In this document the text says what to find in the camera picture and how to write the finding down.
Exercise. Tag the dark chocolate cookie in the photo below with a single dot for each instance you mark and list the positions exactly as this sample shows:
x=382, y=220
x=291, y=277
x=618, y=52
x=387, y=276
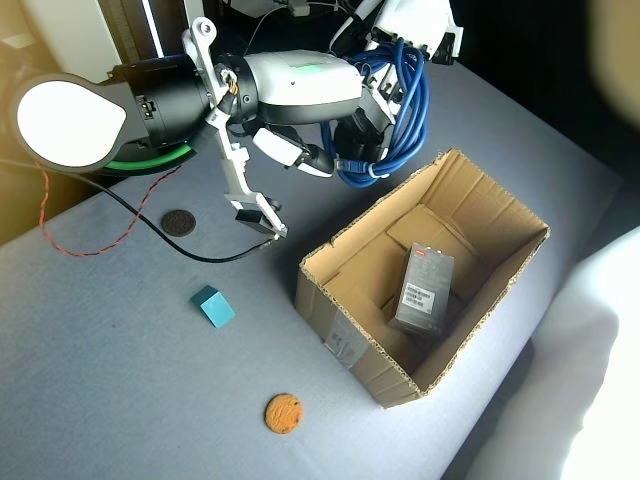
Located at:
x=178, y=222

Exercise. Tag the white cabinet with light strip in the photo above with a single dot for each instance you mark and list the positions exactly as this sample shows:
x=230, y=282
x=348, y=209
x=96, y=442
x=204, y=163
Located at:
x=85, y=30

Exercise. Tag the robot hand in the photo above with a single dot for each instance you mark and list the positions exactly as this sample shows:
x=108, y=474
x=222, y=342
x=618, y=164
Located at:
x=415, y=17
x=300, y=85

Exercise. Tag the blurred tan object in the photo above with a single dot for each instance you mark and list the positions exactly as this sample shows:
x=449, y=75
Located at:
x=620, y=50

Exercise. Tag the black backdrop curtain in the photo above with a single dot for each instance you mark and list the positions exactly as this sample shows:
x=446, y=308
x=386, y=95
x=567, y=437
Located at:
x=525, y=60

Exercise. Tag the brown cardboard box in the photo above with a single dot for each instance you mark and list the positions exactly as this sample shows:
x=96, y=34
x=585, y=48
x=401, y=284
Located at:
x=370, y=370

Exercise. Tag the teal block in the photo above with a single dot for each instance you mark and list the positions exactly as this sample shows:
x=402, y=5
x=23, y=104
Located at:
x=215, y=307

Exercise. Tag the orange cookie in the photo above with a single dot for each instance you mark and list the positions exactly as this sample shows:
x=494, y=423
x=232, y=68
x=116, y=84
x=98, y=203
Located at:
x=283, y=414

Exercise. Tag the blurred white rounded cover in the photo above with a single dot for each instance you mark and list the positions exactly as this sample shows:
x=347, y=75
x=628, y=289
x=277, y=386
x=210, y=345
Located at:
x=575, y=375

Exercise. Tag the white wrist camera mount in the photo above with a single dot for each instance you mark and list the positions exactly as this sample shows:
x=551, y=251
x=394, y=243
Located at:
x=235, y=165

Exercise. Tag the grey packaged box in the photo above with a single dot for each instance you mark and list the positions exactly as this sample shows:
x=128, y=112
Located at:
x=425, y=285

